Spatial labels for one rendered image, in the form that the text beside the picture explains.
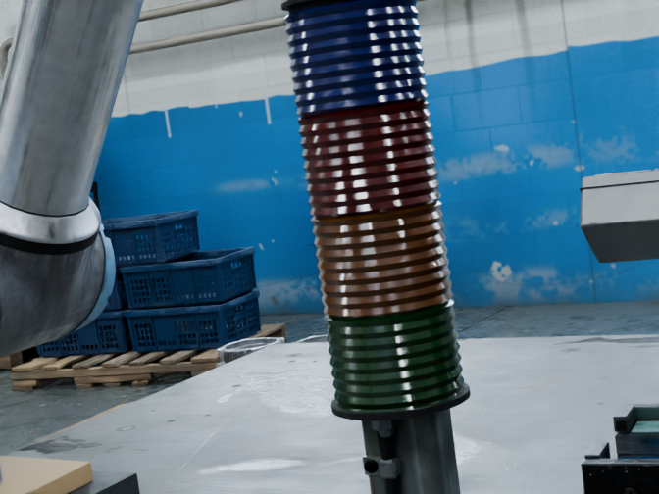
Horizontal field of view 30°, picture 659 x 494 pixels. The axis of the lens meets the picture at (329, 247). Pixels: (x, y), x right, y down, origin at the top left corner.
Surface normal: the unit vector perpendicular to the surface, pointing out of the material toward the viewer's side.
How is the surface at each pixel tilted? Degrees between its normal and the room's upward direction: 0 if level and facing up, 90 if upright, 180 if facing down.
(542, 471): 0
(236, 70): 90
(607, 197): 55
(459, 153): 90
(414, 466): 90
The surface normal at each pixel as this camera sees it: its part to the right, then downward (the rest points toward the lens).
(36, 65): -0.35, 0.30
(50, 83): -0.06, 0.42
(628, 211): -0.41, -0.45
